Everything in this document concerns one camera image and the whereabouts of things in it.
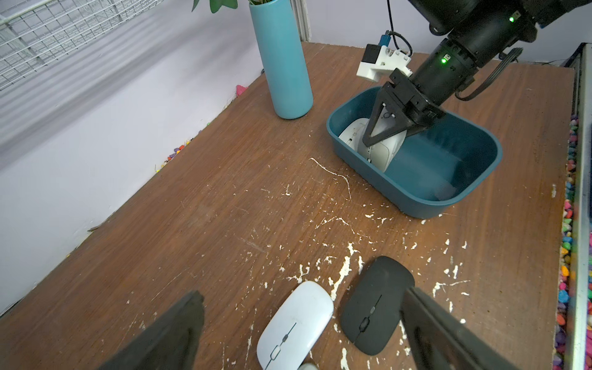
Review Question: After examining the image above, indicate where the grey white computer mouse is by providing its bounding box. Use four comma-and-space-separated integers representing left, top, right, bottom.
357, 117, 406, 172

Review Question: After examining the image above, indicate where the teal vase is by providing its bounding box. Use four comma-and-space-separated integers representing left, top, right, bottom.
249, 0, 314, 120

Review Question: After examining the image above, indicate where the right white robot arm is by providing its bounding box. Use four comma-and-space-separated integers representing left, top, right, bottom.
348, 1, 581, 219

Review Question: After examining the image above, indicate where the green artificial plant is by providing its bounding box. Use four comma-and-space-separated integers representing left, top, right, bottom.
208, 0, 272, 14

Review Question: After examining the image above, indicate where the white rounded computer mouse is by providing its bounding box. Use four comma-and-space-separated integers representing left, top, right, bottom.
339, 118, 368, 151

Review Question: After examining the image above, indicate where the white wire wall shelf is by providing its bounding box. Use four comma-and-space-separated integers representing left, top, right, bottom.
1, 1, 161, 89

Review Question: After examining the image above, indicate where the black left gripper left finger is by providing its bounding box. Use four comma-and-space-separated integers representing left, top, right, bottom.
100, 291, 204, 369

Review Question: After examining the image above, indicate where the teal storage box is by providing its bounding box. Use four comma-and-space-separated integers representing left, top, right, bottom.
326, 87, 503, 219

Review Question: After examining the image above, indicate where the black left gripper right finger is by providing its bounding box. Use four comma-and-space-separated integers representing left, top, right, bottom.
400, 288, 516, 369

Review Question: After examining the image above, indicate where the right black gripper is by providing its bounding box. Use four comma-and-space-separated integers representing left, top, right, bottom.
362, 69, 446, 147

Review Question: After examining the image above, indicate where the black computer mouse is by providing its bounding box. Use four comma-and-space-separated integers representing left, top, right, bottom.
340, 256, 415, 356

